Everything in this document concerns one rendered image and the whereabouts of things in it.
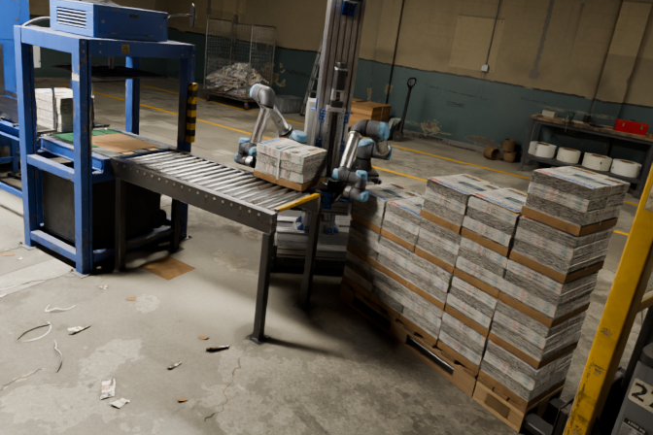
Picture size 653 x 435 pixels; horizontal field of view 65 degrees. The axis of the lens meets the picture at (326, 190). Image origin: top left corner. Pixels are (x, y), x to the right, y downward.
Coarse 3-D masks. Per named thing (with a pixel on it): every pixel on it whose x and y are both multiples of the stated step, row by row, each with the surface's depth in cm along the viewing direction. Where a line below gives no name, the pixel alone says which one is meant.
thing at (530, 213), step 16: (528, 208) 240; (560, 224) 229; (592, 224) 228; (608, 224) 240; (512, 256) 249; (544, 272) 237; (576, 272) 234; (592, 272) 246; (512, 304) 251; (544, 320) 239; (560, 320) 242; (496, 336) 260; (512, 352) 254; (560, 352) 255; (480, 368) 271; (496, 384) 263; (560, 384) 269
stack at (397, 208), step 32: (384, 192) 332; (416, 192) 341; (352, 224) 342; (384, 224) 318; (416, 224) 298; (352, 256) 346; (384, 256) 321; (416, 256) 299; (448, 256) 281; (480, 256) 265; (352, 288) 352; (384, 288) 324; (448, 288) 283; (416, 320) 304; (448, 320) 285; (480, 320) 267; (416, 352) 306; (480, 352) 268
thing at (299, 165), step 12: (288, 156) 318; (300, 156) 313; (312, 156) 320; (324, 156) 333; (288, 168) 320; (300, 168) 315; (312, 168) 323; (324, 168) 337; (288, 180) 322; (300, 180) 317; (312, 180) 328
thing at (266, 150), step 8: (264, 144) 328; (272, 144) 331; (280, 144) 334; (288, 144) 338; (296, 144) 342; (264, 152) 326; (272, 152) 323; (264, 160) 328; (272, 160) 325; (256, 168) 333; (264, 168) 330; (272, 168) 326
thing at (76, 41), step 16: (80, 48) 301; (80, 64) 304; (80, 80) 306; (80, 96) 309; (80, 112) 312; (80, 128) 315; (80, 144) 318; (80, 160) 321; (80, 176) 324; (80, 192) 328; (80, 208) 331; (80, 224) 335; (80, 240) 338; (80, 256) 342; (80, 272) 345
